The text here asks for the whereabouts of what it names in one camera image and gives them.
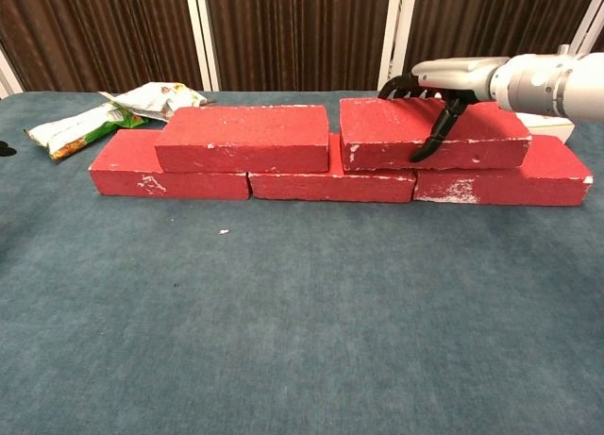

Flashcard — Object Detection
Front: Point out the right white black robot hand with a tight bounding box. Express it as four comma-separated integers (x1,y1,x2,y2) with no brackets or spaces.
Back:
377,55,510,163

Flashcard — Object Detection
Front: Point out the red brick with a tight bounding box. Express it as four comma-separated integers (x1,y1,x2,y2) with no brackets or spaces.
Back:
412,133,595,207
88,128,251,201
248,132,417,204
338,96,533,173
154,104,330,175

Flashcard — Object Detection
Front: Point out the green white snack bag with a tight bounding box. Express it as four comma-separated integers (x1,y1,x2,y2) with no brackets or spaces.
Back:
23,100,150,162

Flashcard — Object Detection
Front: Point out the white flat box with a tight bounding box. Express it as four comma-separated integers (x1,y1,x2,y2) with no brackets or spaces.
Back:
516,112,576,143

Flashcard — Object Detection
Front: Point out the white partition frame post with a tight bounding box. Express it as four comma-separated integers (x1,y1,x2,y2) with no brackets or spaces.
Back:
182,0,223,92
377,0,419,92
568,0,604,57
0,42,25,99

